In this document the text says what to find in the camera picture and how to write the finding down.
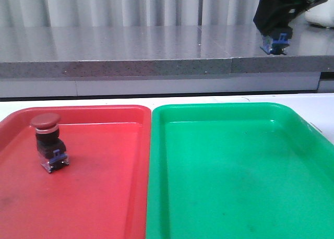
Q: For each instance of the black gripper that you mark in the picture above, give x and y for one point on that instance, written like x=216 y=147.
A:
x=272 y=17

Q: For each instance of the green mushroom push button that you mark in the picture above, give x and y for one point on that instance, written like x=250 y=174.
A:
x=277 y=41

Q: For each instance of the red mushroom push button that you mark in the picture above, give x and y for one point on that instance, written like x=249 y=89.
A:
x=51 y=149

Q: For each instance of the white object on platform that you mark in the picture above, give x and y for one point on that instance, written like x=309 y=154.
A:
x=321 y=15

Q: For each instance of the green plastic tray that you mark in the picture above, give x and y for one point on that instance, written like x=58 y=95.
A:
x=238 y=170

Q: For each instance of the grey speckled raised platform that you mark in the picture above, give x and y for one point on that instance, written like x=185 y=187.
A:
x=85 y=62

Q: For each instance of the red plastic tray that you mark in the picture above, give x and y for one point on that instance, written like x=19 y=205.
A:
x=103 y=191

